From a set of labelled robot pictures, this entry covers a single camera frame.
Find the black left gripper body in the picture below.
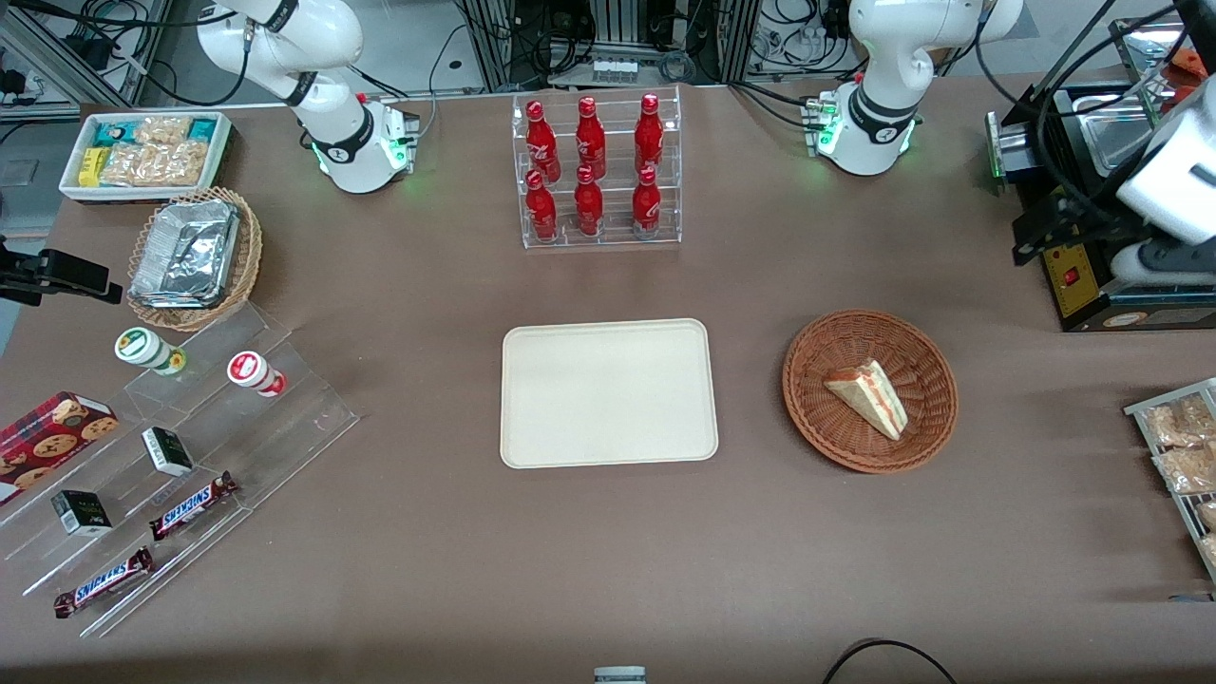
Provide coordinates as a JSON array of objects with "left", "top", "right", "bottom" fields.
[{"left": 1031, "top": 186, "right": 1128, "bottom": 259}]

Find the red cola bottle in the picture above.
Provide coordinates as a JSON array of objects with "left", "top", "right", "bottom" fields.
[
  {"left": 524, "top": 169, "right": 560, "bottom": 244},
  {"left": 525, "top": 100, "right": 562, "bottom": 184},
  {"left": 574, "top": 96, "right": 608, "bottom": 181},
  {"left": 573, "top": 165, "right": 605, "bottom": 239},
  {"left": 631, "top": 166, "right": 663, "bottom": 238},
  {"left": 633, "top": 93, "right": 665, "bottom": 178}
]

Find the oval light wicker basket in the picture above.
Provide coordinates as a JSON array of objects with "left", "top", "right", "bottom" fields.
[{"left": 126, "top": 186, "right": 264, "bottom": 333}]

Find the small black green box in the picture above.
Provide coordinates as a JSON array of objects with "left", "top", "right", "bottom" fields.
[
  {"left": 141, "top": 427, "right": 195, "bottom": 478},
  {"left": 50, "top": 489, "right": 113, "bottom": 538}
]

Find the clear cracker bag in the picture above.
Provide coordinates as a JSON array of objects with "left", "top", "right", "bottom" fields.
[
  {"left": 100, "top": 141, "right": 210, "bottom": 188},
  {"left": 133, "top": 116, "right": 195, "bottom": 146}
]

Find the round brown wicker basket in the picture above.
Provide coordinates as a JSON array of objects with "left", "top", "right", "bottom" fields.
[{"left": 782, "top": 309, "right": 959, "bottom": 474}]

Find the black cable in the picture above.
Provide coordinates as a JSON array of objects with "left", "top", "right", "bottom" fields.
[{"left": 821, "top": 638, "right": 958, "bottom": 684}]

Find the triangle sandwich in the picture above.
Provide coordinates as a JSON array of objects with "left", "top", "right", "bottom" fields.
[{"left": 822, "top": 359, "right": 909, "bottom": 443}]

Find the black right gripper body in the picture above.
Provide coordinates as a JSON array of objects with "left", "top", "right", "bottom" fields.
[{"left": 0, "top": 236, "right": 125, "bottom": 307}]

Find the black machine yellow panel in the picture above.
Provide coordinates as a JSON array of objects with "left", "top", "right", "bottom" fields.
[{"left": 984, "top": 81, "right": 1216, "bottom": 333}]

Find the clear acrylic stepped stand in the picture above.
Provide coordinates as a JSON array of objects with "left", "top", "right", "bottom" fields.
[{"left": 0, "top": 299, "right": 361, "bottom": 640}]

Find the cream plastic tray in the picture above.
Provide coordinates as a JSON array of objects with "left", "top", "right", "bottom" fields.
[{"left": 500, "top": 317, "right": 720, "bottom": 470}]

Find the aluminium frame rack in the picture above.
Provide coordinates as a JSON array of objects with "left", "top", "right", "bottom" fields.
[{"left": 454, "top": 0, "right": 761, "bottom": 91}]

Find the red lid yogurt cup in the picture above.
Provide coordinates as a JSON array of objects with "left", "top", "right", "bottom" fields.
[{"left": 226, "top": 351, "right": 287, "bottom": 398}]

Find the green lid yogurt cup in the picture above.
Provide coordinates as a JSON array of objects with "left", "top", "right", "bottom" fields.
[{"left": 114, "top": 327, "right": 187, "bottom": 376}]

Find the metal wire rack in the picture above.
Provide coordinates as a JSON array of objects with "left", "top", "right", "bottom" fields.
[{"left": 1123, "top": 377, "right": 1216, "bottom": 582}]

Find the red plaid cookie box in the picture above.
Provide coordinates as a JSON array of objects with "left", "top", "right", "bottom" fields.
[{"left": 0, "top": 390, "right": 121, "bottom": 507}]

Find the silver foil container stack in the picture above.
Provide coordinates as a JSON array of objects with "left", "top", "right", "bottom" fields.
[{"left": 129, "top": 199, "right": 240, "bottom": 311}]

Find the clear acrylic bottle rack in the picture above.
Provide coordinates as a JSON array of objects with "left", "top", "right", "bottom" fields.
[{"left": 511, "top": 85, "right": 684, "bottom": 251}]

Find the white snack bin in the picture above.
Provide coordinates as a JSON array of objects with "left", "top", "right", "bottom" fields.
[{"left": 58, "top": 111, "right": 235, "bottom": 206}]

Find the snickers bar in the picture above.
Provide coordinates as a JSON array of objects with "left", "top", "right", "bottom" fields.
[
  {"left": 148, "top": 471, "right": 239, "bottom": 542},
  {"left": 53, "top": 546, "right": 156, "bottom": 620}
]

